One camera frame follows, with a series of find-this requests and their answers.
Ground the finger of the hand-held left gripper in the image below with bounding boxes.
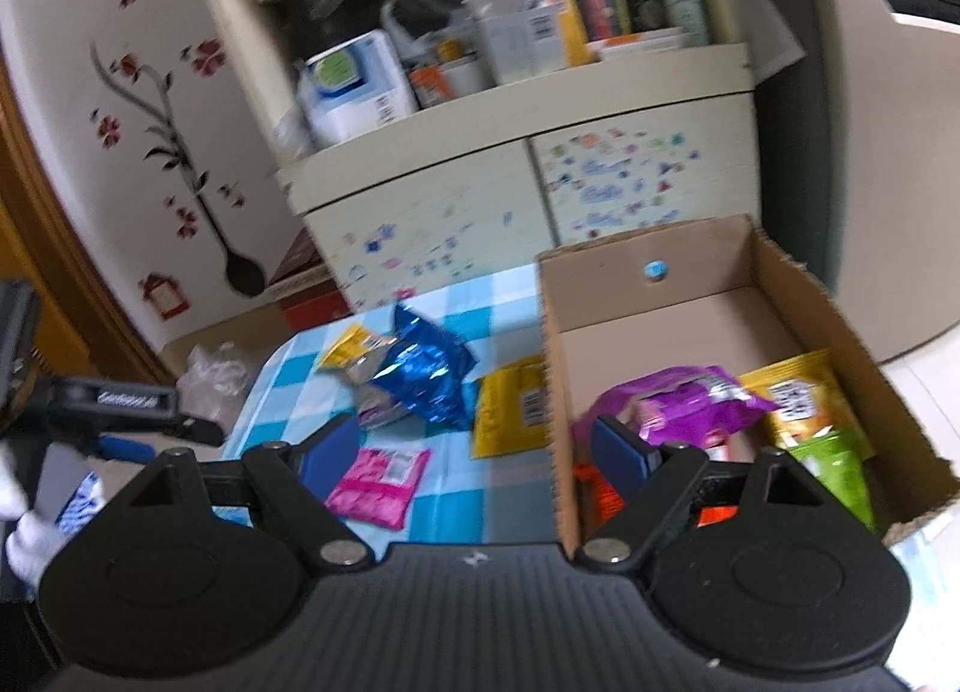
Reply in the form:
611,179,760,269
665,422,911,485
96,435,156,465
46,375,226,447

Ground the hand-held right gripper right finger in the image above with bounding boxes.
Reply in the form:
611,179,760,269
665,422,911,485
576,414,833,573

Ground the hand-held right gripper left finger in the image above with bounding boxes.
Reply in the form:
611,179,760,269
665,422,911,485
124,413,376,571

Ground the red snack packet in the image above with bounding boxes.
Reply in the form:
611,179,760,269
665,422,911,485
574,463,740,535

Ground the pink snack packet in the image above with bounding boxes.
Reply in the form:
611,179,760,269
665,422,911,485
324,446,432,529

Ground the purple snack packet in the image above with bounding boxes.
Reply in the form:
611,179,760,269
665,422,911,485
574,366,781,449

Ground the silver snack packet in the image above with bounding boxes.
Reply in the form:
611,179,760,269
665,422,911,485
349,339,410,430

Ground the small yellow snack packet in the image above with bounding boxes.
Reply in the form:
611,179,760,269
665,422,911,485
315,323,380,374

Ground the blue snack packet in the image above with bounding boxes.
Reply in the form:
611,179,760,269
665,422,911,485
371,302,479,430

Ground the cardboard box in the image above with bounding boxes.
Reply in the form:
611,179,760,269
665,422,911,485
534,213,960,562

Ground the green snack packet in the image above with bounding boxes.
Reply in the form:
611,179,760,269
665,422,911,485
787,429,878,532

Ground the clear plastic bag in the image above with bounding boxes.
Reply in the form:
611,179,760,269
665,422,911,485
176,343,256,430

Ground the blue checkered tablecloth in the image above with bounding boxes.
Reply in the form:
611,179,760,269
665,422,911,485
214,264,960,692

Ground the brown and red carton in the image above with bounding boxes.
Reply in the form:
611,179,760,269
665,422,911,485
266,230,353,333

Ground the cream cabinet with stickers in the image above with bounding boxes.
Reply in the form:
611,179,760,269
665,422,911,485
180,0,758,314

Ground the white refrigerator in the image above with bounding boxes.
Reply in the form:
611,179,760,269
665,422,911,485
806,0,960,367

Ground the pile of assorted boxes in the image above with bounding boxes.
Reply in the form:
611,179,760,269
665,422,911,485
247,0,721,153

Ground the red house wall sticker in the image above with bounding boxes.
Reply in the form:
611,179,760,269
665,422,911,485
139,272,188,322

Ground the flower vase wall sticker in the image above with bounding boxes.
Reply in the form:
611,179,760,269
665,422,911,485
90,0,267,299

